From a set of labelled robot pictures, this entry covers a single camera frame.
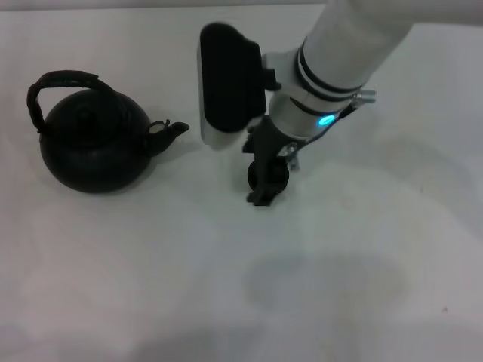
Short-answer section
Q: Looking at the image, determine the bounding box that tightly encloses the black round teapot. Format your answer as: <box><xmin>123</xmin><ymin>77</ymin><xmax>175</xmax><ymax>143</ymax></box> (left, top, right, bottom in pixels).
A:
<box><xmin>26</xmin><ymin>69</ymin><xmax>191</xmax><ymax>195</ymax></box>

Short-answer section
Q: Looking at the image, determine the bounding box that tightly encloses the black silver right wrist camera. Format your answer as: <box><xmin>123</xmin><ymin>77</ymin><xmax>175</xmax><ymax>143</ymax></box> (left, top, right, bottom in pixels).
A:
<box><xmin>195</xmin><ymin>23</ymin><xmax>282</xmax><ymax>150</ymax></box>

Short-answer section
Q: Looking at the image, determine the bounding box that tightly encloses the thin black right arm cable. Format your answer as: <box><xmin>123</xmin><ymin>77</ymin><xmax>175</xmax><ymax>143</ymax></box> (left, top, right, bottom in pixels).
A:
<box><xmin>297</xmin><ymin>88</ymin><xmax>378</xmax><ymax>152</ymax></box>

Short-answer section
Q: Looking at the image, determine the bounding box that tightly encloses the small dark teacup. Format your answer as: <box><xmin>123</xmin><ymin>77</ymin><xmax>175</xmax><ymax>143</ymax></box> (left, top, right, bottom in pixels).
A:
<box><xmin>247</xmin><ymin>158</ymin><xmax>291</xmax><ymax>198</ymax></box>

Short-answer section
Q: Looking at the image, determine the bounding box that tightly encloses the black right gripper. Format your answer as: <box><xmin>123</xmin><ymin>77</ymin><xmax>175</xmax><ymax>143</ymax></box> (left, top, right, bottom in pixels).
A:
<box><xmin>241</xmin><ymin>115</ymin><xmax>310</xmax><ymax>207</ymax></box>

